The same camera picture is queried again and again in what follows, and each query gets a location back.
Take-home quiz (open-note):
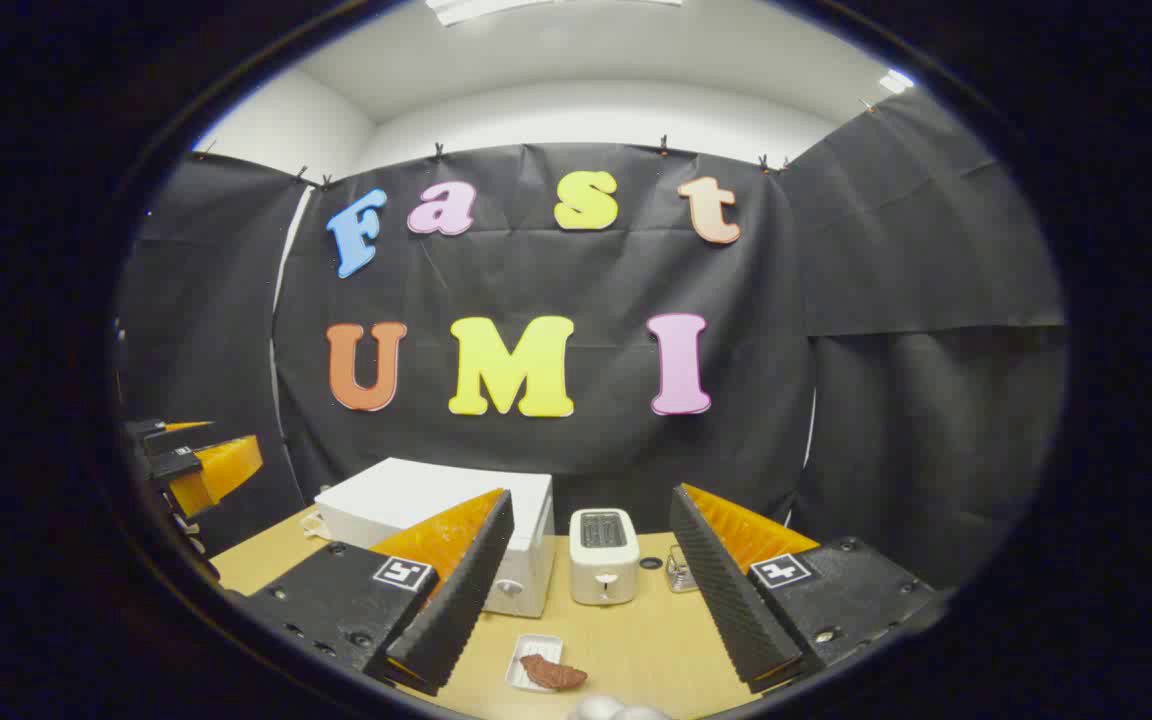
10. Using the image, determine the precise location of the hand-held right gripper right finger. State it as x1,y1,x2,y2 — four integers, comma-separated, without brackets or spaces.
669,483,947,694

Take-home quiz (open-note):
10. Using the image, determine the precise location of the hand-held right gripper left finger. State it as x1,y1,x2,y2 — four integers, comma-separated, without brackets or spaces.
226,488,515,698

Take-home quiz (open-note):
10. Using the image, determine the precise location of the white microwave oven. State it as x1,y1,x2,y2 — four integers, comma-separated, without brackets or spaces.
314,457,557,619

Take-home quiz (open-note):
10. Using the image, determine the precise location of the brown meat piece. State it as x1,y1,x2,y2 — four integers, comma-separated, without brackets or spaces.
519,654,589,691

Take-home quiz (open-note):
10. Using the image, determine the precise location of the white rectangular tray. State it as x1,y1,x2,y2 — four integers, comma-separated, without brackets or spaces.
505,633,564,693

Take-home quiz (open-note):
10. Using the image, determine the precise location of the white toaster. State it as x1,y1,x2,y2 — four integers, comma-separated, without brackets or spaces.
569,507,640,606

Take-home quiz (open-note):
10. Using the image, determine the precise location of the long ceiling light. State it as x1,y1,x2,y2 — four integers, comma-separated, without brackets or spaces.
426,0,683,27

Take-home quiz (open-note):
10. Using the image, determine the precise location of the metal wire rack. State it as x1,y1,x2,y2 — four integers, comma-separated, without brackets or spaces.
666,545,702,594

